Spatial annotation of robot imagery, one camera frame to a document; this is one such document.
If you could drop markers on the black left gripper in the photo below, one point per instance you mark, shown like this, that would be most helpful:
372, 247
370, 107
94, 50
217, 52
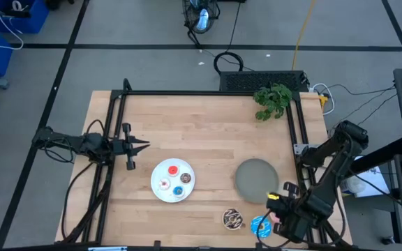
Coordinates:
124, 146

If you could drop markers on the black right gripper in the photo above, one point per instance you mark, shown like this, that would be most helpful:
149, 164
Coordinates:
293, 218

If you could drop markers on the large pink sprinkled donut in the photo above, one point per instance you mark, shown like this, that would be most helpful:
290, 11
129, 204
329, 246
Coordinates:
274, 217

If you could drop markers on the large blue drizzled donut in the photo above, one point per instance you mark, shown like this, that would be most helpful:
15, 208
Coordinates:
266, 223

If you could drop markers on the small red frosted donut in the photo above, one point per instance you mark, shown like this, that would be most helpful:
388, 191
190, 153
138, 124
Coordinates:
173, 170

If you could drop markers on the small white sprinkled donut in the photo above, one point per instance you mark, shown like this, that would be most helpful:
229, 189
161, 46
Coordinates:
164, 184

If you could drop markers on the small chocolate frosted donut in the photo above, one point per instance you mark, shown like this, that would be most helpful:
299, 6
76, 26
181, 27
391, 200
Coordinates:
185, 178

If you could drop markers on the large chocolate drizzled donut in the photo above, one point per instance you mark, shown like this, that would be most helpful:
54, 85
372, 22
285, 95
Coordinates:
232, 219

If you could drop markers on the small blue frosted donut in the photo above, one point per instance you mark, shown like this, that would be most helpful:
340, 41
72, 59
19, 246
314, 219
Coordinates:
178, 190

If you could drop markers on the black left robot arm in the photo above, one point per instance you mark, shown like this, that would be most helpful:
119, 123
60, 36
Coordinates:
82, 143

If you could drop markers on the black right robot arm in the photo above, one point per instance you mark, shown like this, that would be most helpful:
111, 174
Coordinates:
330, 181

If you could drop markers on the yellow label tag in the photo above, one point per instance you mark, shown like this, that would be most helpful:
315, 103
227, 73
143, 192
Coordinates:
273, 196

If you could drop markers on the white round plate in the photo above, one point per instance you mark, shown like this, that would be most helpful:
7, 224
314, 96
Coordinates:
167, 174

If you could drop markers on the grey round plate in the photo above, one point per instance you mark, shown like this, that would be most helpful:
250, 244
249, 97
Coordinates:
255, 179

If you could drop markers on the white paper sheet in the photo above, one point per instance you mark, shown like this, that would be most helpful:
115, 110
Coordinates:
372, 181

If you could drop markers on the green artificial plant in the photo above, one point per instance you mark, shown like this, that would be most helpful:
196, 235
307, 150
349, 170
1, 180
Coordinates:
272, 101

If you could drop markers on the yellow plug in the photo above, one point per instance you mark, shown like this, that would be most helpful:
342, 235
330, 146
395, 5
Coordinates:
323, 102

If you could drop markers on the black perforated computer case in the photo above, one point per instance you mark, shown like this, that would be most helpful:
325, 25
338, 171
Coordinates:
262, 81

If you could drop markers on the black floor fan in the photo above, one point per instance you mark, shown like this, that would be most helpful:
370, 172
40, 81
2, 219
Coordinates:
201, 15

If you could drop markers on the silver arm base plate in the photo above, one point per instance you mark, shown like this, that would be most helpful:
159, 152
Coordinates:
304, 149

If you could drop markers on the black aluminium frame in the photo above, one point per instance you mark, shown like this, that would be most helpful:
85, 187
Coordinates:
204, 93

